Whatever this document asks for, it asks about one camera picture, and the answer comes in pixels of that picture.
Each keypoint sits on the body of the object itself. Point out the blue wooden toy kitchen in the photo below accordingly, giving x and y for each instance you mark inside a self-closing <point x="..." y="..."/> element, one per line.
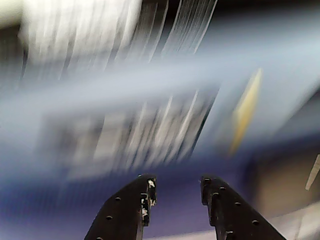
<point x="287" y="50"/>

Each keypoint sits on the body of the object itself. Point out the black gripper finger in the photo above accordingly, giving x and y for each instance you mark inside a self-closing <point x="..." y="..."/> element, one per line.
<point x="232" y="215"/>
<point x="125" y="207"/>

